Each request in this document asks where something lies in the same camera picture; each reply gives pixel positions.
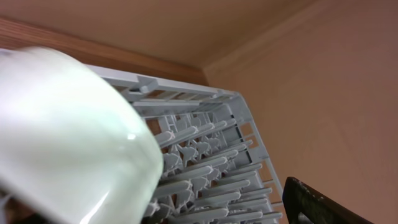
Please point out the grey dishwasher rack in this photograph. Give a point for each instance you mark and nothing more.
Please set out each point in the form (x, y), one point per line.
(216, 166)

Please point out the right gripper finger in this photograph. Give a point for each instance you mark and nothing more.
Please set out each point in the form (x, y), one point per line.
(304, 204)

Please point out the green bowl with rice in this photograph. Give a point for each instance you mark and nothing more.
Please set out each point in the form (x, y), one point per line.
(72, 148)

